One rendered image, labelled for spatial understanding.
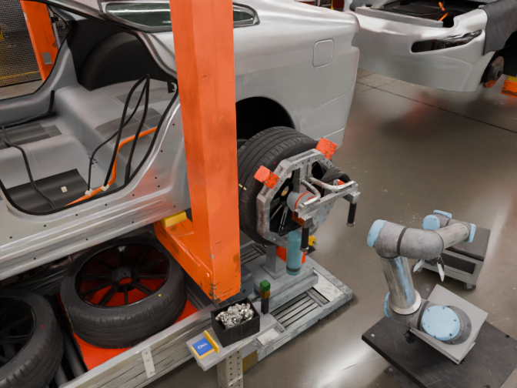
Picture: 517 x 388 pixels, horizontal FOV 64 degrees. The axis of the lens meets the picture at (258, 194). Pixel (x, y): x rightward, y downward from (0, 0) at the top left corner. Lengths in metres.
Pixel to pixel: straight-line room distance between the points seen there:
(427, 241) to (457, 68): 2.95
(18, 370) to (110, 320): 0.42
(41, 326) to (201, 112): 1.33
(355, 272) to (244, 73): 1.65
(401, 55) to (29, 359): 3.87
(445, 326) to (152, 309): 1.39
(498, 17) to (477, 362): 3.07
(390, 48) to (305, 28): 2.11
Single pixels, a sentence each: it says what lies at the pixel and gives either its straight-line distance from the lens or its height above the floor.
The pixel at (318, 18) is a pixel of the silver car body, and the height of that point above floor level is 1.66.
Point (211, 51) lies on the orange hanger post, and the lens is 1.53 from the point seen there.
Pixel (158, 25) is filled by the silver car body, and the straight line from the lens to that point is 2.05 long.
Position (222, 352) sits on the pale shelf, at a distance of 2.08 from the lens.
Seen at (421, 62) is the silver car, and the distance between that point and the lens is 4.42.
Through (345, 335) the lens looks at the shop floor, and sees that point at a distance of 2.75.
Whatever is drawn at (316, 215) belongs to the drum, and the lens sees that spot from 2.16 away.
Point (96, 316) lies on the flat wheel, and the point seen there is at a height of 0.51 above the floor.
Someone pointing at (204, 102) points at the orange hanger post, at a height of 1.57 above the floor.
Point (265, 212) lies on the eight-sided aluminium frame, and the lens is 2.10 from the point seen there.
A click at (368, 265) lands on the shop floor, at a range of 3.22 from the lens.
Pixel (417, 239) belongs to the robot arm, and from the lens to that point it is 1.66.
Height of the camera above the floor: 2.12
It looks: 33 degrees down
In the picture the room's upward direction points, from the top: straight up
